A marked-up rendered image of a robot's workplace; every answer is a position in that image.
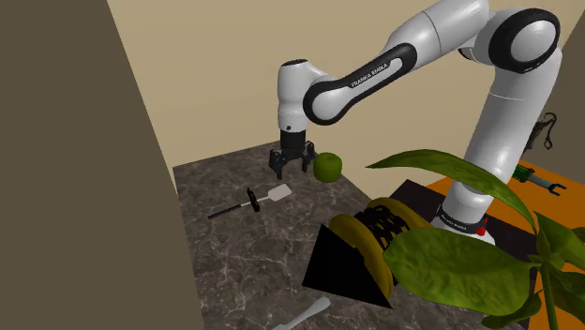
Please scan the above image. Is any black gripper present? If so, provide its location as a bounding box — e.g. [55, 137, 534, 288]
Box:
[268, 129, 318, 181]

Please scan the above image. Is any green apple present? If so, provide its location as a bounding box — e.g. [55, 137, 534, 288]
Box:
[312, 152, 344, 185]

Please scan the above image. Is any small black stick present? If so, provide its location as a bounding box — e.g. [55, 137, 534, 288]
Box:
[246, 187, 262, 213]

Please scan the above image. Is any yellow and black spool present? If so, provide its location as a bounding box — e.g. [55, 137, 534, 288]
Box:
[328, 196, 433, 301]

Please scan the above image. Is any black pyramid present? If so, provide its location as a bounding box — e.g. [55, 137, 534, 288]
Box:
[301, 222, 394, 310]

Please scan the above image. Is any white utensil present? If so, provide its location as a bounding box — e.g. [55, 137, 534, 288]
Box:
[271, 295, 332, 330]

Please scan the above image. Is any green leafy plant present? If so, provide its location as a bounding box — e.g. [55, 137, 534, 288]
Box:
[365, 148, 585, 330]

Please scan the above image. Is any dark robot stand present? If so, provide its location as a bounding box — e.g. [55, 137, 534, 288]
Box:
[389, 178, 541, 293]

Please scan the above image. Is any green and black tool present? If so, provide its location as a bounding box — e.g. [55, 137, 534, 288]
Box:
[511, 164, 568, 198]

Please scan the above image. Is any orange table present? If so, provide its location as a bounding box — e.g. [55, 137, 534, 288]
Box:
[425, 158, 585, 330]

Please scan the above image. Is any white spatula with black handle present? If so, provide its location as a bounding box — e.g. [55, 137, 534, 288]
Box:
[207, 183, 293, 221]

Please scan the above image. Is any dark hanging strap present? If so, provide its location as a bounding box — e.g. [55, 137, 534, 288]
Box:
[524, 111, 558, 153]

